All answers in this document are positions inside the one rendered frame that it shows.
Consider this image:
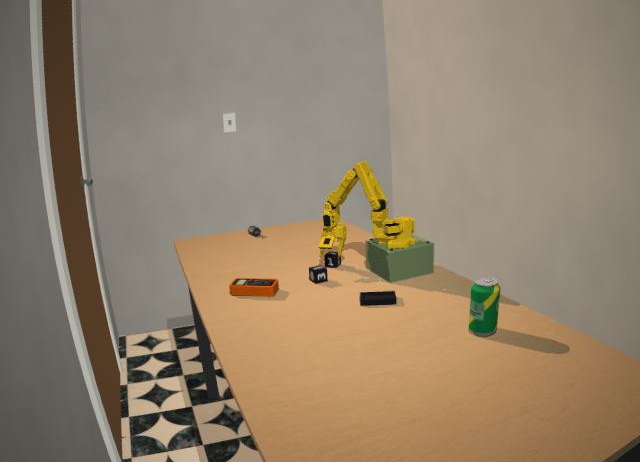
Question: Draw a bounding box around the orange digital multimeter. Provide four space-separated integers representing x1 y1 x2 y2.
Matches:
229 278 279 297

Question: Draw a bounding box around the green drink can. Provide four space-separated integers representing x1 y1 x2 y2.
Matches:
468 276 500 336

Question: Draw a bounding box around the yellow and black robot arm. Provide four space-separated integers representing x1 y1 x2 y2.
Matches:
322 161 415 249

